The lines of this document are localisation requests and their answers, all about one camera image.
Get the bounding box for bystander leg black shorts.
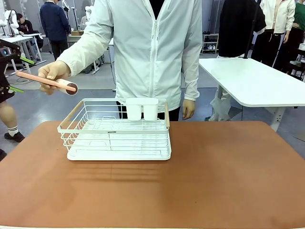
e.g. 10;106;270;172
0;90;20;137

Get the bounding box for large white table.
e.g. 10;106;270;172
198;57;305;132

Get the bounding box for person in navy jacket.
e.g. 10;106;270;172
39;0;71;61

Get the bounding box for white crumpled fabric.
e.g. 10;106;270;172
204;85;232;122

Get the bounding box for person's right hand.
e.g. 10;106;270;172
38;60;72;96

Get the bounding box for person's torso white jacket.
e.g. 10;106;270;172
94;0;203;121

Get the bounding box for person's left forearm white sleeve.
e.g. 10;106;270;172
183;35;203;101

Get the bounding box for person's right forearm white sleeve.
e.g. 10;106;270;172
56;21;114;77

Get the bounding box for wooden shoe rack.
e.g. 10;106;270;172
201;33;220;54

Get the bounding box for black stand pole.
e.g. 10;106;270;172
242;0;261;60

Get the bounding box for person's left hand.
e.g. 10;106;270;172
182;98;197;121

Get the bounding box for black shirt on mannequin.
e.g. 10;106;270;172
218;0;267;58

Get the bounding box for white height-adjustable desk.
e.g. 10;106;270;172
0;32;47;78

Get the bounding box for white drip tray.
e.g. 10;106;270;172
66;145;172;161

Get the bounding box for pink handled lint roller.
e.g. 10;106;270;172
16;71;79;96

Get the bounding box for white wire dish rack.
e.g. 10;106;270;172
57;97;172;158

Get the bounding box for person in cream jacket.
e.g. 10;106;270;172
251;0;296;68

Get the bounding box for white utensil cup holder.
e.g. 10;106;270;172
125;97;160;121

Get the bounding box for seated person in black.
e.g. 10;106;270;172
16;13;44;50

